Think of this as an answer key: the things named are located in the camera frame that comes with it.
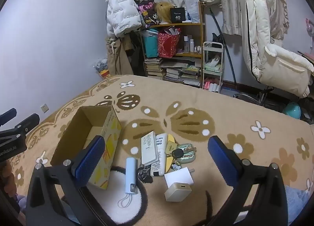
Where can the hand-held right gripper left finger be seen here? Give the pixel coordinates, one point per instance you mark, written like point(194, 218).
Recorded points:
point(89, 162)

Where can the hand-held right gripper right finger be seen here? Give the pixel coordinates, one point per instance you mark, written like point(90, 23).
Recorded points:
point(224, 163)

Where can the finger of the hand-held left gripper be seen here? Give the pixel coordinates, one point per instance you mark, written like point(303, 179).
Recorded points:
point(28, 123)
point(7, 116)

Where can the cardboard box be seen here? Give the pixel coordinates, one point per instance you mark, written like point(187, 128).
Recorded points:
point(110, 130)

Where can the grey cosmetic tube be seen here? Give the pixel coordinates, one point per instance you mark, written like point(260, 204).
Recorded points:
point(130, 174)

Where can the white plug charger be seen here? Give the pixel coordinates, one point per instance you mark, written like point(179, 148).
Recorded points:
point(179, 177)

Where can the black car key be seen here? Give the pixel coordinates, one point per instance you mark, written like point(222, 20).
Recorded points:
point(176, 153)

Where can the black key bunch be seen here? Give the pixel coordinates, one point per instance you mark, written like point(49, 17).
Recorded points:
point(144, 178)

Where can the yellow banana-shaped object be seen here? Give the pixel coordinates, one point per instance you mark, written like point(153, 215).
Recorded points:
point(171, 141)

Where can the white translucent plastic item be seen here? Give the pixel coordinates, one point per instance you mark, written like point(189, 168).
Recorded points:
point(149, 147)

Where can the white air conditioner remote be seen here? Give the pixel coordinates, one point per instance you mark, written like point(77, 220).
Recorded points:
point(160, 163)

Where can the person's left hand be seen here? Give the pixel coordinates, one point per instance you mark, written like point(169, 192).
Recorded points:
point(6, 179)

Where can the green patterned case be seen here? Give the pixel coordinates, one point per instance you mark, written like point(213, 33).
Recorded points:
point(187, 158)

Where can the beige flower-patterned blanket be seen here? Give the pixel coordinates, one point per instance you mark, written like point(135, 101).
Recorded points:
point(220, 103)

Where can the pink and white rolls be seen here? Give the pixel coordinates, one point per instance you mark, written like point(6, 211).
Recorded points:
point(211, 86)

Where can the person's light blue fleece clothing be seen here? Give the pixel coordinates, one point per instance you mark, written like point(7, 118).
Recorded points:
point(296, 199)

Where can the teal round object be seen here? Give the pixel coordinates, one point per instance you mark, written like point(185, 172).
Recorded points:
point(292, 110)

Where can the yellow and red bag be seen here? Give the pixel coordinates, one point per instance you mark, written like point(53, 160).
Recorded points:
point(104, 74)

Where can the white trolley cart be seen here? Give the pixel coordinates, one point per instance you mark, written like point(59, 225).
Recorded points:
point(213, 71)

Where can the clear bag of plush toys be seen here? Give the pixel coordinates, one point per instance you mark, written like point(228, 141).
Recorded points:
point(101, 64)

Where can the green tissue pack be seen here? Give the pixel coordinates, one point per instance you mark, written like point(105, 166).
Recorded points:
point(212, 65)

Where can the pile of magazines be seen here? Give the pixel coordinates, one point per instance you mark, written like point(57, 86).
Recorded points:
point(181, 74)

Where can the beige coat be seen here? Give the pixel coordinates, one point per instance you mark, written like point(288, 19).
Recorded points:
point(117, 59)

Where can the stack of books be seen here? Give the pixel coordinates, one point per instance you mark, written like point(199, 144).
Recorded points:
point(153, 69)

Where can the dark hanging clothes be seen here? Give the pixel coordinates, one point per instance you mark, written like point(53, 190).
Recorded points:
point(135, 54)

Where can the dark blue hoop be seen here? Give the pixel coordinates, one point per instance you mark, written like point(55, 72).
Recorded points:
point(227, 44)

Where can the black pouch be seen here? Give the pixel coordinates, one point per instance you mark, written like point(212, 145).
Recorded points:
point(217, 39)

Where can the tall white bottle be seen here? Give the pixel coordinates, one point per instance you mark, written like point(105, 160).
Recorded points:
point(186, 43)

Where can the red patterned gift bag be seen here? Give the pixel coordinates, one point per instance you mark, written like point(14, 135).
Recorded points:
point(168, 44)

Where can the teal bag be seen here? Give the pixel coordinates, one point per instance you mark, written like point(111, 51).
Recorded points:
point(150, 44)

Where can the wooden shelf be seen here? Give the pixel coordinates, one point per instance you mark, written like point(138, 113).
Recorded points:
point(193, 32)

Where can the white puffer jacket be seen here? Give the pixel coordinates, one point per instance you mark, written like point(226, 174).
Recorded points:
point(122, 15)

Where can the black printed box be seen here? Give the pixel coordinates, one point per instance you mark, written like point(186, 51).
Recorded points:
point(177, 16)

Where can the purple patterned plush bag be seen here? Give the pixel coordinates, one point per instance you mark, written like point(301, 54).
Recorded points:
point(147, 12)

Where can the white plastic bag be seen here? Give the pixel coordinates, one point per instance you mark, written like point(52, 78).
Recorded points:
point(192, 5)

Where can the blonde wig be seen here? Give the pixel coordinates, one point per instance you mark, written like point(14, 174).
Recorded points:
point(163, 11)

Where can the beige wall socket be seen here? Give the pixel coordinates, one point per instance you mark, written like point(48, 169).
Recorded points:
point(44, 108)

